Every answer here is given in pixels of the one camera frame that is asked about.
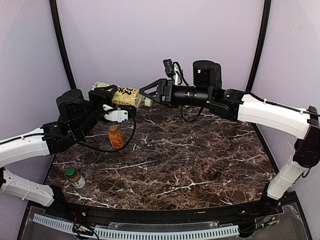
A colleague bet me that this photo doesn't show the black frame post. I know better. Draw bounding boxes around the black frame post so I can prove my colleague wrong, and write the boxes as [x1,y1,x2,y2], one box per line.
[245,0,272,92]
[49,0,77,90]

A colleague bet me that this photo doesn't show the right black frame post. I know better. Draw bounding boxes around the right black frame post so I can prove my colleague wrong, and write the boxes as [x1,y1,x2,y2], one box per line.
[245,0,272,92]

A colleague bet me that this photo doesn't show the white slotted cable duct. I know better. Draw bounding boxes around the white slotted cable duct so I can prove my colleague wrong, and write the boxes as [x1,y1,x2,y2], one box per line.
[32,213,239,240]

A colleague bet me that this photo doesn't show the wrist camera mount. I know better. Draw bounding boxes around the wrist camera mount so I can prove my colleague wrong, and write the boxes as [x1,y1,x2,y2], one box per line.
[162,59,184,86]
[103,105,136,123]

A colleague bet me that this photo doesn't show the orange juice bottle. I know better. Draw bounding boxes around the orange juice bottle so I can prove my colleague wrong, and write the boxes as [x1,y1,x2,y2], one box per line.
[108,125,125,150]

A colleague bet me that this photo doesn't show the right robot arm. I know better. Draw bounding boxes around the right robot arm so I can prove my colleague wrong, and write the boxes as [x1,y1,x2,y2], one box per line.
[139,59,320,201]

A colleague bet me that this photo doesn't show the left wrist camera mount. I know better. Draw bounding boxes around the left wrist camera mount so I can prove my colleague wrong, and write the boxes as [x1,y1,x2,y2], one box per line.
[103,105,136,123]

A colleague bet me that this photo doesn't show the green cap coffee bottle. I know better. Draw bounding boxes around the green cap coffee bottle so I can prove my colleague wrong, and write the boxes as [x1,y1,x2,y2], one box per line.
[64,166,91,197]

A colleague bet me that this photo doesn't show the left black frame post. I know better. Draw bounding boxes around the left black frame post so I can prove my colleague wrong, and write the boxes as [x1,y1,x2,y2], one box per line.
[49,0,77,90]

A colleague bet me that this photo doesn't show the black front rail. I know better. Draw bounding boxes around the black front rail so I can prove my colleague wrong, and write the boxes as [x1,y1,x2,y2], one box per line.
[56,202,264,225]

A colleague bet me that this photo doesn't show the yellow tea bottle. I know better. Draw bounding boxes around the yellow tea bottle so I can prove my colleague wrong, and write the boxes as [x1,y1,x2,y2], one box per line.
[91,82,153,109]

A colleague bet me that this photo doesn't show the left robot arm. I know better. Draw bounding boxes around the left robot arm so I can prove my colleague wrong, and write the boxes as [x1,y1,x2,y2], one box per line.
[0,85,137,207]

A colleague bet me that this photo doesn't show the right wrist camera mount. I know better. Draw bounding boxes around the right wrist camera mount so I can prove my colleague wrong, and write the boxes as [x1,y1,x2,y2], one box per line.
[162,59,184,86]

